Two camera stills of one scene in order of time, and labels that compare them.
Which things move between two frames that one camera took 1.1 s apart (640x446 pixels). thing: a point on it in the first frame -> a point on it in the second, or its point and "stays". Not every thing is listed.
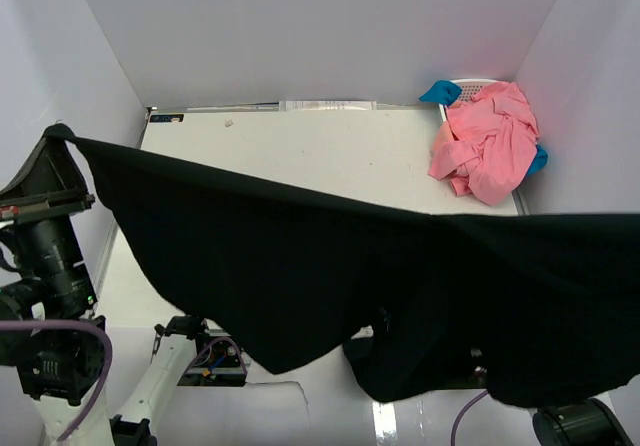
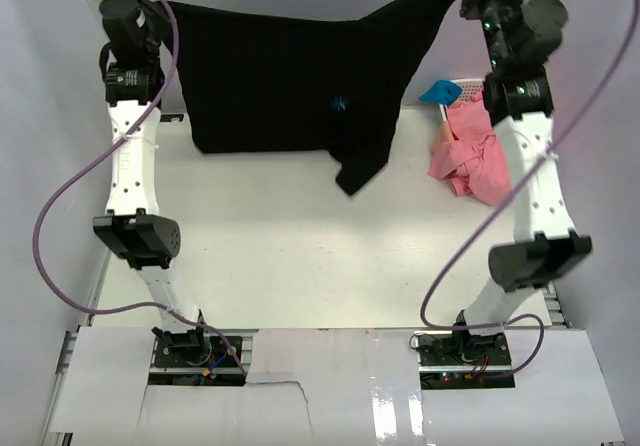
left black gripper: [50, 181] -> [158, 12]
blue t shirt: [445, 92] stays
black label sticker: [163, 118] stays
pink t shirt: [487, 145] stays
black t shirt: [529, 310] -> [266, 83]
